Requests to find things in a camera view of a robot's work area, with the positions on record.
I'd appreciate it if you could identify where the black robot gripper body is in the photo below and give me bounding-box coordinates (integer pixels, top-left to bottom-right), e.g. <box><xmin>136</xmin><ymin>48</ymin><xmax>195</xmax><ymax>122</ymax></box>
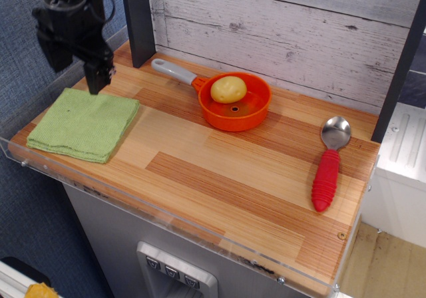
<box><xmin>32</xmin><ymin>0</ymin><xmax>115</xmax><ymax>70</ymax></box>

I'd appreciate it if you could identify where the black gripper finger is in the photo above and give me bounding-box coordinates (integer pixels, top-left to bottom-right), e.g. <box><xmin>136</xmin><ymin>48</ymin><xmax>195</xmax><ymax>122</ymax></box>
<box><xmin>83</xmin><ymin>61</ymin><xmax>112</xmax><ymax>94</ymax></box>
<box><xmin>37</xmin><ymin>33</ymin><xmax>73</xmax><ymax>73</ymax></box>

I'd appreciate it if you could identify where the grey cabinet with button panel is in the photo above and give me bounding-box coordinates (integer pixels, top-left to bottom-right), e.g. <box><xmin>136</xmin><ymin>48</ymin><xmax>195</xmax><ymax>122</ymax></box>
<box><xmin>65</xmin><ymin>185</ymin><xmax>303</xmax><ymax>297</ymax></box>

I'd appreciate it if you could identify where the white ridged appliance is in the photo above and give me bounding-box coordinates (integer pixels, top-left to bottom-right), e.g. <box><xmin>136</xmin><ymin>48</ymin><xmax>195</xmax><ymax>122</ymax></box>
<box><xmin>361</xmin><ymin>103</ymin><xmax>425</xmax><ymax>247</ymax></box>

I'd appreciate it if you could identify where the yellow toy potato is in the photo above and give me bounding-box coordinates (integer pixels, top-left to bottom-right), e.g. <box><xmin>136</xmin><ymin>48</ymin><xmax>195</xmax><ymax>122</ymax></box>
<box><xmin>210</xmin><ymin>76</ymin><xmax>247</xmax><ymax>104</ymax></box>

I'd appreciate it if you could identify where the metal spoon with red handle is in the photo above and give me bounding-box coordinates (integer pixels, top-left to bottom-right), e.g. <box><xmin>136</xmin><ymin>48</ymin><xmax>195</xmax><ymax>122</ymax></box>
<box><xmin>311</xmin><ymin>116</ymin><xmax>351</xmax><ymax>212</ymax></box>

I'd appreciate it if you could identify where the dark grey left post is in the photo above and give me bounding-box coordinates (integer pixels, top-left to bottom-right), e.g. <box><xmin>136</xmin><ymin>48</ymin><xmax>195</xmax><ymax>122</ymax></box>
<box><xmin>123</xmin><ymin>0</ymin><xmax>156</xmax><ymax>68</ymax></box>

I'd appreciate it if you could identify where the dark grey post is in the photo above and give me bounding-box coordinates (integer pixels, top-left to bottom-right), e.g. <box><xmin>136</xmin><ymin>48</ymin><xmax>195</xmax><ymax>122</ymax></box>
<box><xmin>123</xmin><ymin>0</ymin><xmax>156</xmax><ymax>68</ymax></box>
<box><xmin>371</xmin><ymin>0</ymin><xmax>425</xmax><ymax>143</ymax></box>

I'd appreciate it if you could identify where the dark grey right post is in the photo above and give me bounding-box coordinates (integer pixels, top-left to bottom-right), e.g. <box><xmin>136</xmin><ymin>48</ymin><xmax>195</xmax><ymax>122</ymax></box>
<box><xmin>371</xmin><ymin>0</ymin><xmax>425</xmax><ymax>143</ymax></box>

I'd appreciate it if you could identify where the clear acrylic table guard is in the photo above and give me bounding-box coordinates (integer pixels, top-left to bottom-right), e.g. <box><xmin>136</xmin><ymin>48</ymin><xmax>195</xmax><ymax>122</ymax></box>
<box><xmin>0</xmin><ymin>25</ymin><xmax>380</xmax><ymax>298</ymax></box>

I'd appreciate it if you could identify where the yellow object at corner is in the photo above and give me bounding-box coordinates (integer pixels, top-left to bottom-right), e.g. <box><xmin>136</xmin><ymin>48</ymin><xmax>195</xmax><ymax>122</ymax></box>
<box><xmin>24</xmin><ymin>283</ymin><xmax>60</xmax><ymax>298</ymax></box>

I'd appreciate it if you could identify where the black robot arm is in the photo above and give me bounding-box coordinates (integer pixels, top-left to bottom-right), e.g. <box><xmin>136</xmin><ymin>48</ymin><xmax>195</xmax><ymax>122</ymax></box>
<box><xmin>32</xmin><ymin>0</ymin><xmax>115</xmax><ymax>94</ymax></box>

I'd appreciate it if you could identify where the orange pan with grey handle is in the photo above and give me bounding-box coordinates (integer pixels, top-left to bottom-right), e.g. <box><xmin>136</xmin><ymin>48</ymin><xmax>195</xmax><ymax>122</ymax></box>
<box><xmin>151</xmin><ymin>59</ymin><xmax>272</xmax><ymax>132</ymax></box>

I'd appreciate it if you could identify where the green cloth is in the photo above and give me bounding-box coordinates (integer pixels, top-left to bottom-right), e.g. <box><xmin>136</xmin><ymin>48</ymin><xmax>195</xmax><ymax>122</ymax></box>
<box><xmin>27</xmin><ymin>88</ymin><xmax>140</xmax><ymax>164</ymax></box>

